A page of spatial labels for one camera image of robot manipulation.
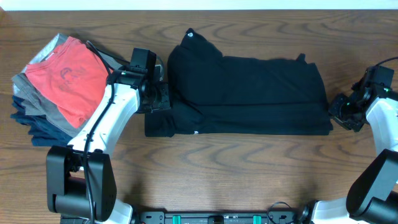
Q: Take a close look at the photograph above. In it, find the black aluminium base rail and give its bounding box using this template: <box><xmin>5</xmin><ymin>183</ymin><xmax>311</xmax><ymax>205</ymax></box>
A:
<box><xmin>131</xmin><ymin>211</ymin><xmax>298</xmax><ymax>224</ymax></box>

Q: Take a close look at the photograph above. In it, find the folded navy blue garment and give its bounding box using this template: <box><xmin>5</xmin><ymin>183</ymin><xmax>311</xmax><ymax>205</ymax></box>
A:
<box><xmin>10</xmin><ymin>96</ymin><xmax>72</xmax><ymax>146</ymax></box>

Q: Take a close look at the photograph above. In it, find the folded light grey garment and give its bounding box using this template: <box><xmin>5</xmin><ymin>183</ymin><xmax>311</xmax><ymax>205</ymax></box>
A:
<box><xmin>12</xmin><ymin>33</ymin><xmax>62</xmax><ymax>94</ymax></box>

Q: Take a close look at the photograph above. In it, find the folded red t-shirt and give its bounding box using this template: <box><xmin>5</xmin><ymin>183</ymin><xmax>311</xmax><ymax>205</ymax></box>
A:
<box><xmin>25</xmin><ymin>37</ymin><xmax>108</xmax><ymax>128</ymax></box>

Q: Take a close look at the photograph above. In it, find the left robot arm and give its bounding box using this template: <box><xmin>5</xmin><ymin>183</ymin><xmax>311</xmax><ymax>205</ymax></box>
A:
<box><xmin>46</xmin><ymin>48</ymin><xmax>170</xmax><ymax>223</ymax></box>

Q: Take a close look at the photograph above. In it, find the black t-shirt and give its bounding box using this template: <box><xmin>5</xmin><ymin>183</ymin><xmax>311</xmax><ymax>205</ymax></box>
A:
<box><xmin>144</xmin><ymin>29</ymin><xmax>333</xmax><ymax>137</ymax></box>

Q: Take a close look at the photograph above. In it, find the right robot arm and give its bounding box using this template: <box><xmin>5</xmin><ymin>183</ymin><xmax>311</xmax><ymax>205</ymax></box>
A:
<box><xmin>298</xmin><ymin>63</ymin><xmax>397</xmax><ymax>224</ymax></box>

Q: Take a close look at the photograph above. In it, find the folded grey t-shirt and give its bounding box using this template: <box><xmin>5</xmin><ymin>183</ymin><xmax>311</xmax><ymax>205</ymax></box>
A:
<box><xmin>15</xmin><ymin>49</ymin><xmax>121</xmax><ymax>137</ymax></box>

